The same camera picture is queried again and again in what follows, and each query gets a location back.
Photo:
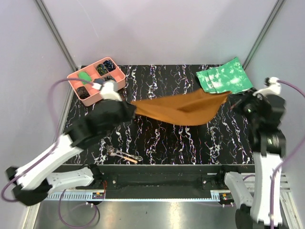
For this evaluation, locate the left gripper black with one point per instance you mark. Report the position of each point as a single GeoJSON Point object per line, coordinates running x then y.
{"type": "Point", "coordinates": [129, 110]}

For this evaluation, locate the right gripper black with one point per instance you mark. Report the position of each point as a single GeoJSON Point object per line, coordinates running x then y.
{"type": "Point", "coordinates": [243, 97]}

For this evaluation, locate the orange cloth napkin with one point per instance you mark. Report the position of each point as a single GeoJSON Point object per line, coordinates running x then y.
{"type": "Point", "coordinates": [191, 109]}

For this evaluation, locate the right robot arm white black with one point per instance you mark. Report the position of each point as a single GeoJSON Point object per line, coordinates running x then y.
{"type": "Point", "coordinates": [261, 210]}

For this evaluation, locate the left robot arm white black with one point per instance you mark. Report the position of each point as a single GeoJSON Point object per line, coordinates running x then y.
{"type": "Point", "coordinates": [33, 182]}

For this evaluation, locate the grey blue rolled napkin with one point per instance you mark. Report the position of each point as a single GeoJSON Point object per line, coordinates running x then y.
{"type": "Point", "coordinates": [99, 81]}

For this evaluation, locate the green rolled napkin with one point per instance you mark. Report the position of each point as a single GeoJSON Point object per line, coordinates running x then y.
{"type": "Point", "coordinates": [85, 76]}

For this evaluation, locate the dark patterned roll front left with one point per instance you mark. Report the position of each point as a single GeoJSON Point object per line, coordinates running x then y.
{"type": "Point", "coordinates": [82, 92]}

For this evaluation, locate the dark patterned roll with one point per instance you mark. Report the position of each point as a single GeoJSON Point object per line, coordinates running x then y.
{"type": "Point", "coordinates": [101, 69]}
{"type": "Point", "coordinates": [82, 92]}
{"type": "Point", "coordinates": [109, 78]}
{"type": "Point", "coordinates": [109, 65]}

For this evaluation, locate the silver fork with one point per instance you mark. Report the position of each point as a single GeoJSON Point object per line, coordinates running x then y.
{"type": "Point", "coordinates": [115, 152]}

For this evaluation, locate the dark patterned roll front right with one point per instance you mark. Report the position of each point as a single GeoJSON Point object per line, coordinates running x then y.
{"type": "Point", "coordinates": [109, 78]}

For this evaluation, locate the pink compartment tray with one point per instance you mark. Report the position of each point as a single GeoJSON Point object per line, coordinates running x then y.
{"type": "Point", "coordinates": [95, 95]}

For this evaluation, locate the black marble pattern mat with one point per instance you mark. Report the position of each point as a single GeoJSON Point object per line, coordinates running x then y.
{"type": "Point", "coordinates": [224, 140]}

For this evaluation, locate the green white patterned napkins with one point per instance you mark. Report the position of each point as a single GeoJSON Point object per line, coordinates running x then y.
{"type": "Point", "coordinates": [229, 77]}

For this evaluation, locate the dark patterned roll back middle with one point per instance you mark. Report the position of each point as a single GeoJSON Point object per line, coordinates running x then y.
{"type": "Point", "coordinates": [101, 69]}

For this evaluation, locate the dark patterned roll back right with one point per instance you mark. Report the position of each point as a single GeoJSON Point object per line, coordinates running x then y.
{"type": "Point", "coordinates": [109, 65]}

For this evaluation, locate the wooden handled spoon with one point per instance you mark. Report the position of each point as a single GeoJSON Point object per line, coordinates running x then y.
{"type": "Point", "coordinates": [130, 159]}

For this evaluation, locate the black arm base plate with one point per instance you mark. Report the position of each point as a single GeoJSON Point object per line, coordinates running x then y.
{"type": "Point", "coordinates": [120, 176]}

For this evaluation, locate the aluminium frame rail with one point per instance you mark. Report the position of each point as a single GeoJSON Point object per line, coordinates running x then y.
{"type": "Point", "coordinates": [200, 193]}

